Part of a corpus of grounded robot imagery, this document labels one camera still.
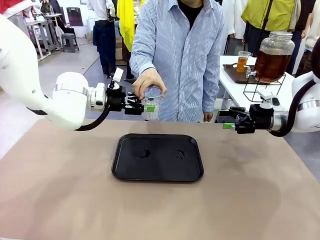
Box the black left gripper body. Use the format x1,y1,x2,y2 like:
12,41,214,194
105,86,128,113

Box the person's right hand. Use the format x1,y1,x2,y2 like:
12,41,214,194
131,68,168,101

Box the mannequin red cape grey trousers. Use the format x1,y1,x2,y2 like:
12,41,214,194
0,0,28,28

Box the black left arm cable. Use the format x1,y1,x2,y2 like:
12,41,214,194
74,104,111,132

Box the dark tray with handles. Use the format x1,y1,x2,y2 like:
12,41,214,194
222,63,261,85

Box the mannequin dark vest blue jeans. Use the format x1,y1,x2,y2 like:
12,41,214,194
287,0,313,73

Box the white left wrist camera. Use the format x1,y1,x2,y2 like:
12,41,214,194
107,67,125,90

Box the small cardboard box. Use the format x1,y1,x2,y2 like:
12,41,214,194
115,36,131,66

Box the mannequin in lime jacket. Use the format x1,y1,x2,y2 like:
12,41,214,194
240,0,298,58

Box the person in striped shirt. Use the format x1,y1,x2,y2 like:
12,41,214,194
129,0,225,123

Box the glass drink dispenser jar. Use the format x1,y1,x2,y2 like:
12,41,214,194
246,31,296,85

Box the tall clear plastic cup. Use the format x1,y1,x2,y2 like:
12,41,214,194
237,50,252,74

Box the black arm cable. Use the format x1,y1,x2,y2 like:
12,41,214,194
74,104,111,132
269,36,320,138

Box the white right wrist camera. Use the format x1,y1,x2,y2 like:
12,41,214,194
256,89,282,110

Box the black wire dispenser stand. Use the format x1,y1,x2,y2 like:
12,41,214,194
243,73,287,103

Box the dark framed board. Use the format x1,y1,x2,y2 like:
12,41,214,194
65,7,84,27

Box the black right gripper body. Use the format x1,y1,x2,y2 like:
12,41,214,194
246,103,275,133

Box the striped-sleeved left forearm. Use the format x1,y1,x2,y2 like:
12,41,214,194
201,74,221,113

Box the mannequin cream top camo trousers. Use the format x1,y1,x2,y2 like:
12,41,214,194
301,0,320,76

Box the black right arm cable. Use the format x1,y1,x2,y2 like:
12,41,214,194
269,36,320,138

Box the yellow garment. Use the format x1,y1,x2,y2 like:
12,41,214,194
116,0,147,53

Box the white coat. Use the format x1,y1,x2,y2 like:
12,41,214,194
221,0,250,56

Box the short clear iced cup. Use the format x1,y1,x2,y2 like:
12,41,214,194
141,86,163,122

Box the metal workbench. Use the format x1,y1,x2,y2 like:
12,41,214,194
24,13,64,60

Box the mannequin in white shirt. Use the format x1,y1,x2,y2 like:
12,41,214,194
86,0,118,76

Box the grey plastic stool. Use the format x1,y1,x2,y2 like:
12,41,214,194
60,32,80,54

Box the black serving tray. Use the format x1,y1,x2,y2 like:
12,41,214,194
111,133,205,183

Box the striped-sleeved right forearm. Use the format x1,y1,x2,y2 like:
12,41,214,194
129,49,158,77

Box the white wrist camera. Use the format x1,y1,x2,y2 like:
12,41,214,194
256,89,282,110
107,67,125,90

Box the seated person in dark top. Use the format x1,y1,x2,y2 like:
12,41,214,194
39,0,63,15

